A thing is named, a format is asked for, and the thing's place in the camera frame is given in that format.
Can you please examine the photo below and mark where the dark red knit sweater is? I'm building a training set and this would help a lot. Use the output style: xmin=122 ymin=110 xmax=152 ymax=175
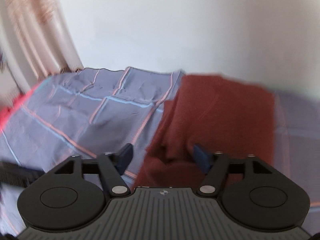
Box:
xmin=134 ymin=75 xmax=274 ymax=187

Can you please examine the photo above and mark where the blue plaid bed sheet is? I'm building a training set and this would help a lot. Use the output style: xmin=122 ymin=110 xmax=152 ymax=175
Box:
xmin=1 ymin=68 xmax=319 ymax=239

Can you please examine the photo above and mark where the beige floral curtain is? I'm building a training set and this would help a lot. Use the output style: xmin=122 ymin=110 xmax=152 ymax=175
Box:
xmin=1 ymin=0 xmax=84 ymax=93

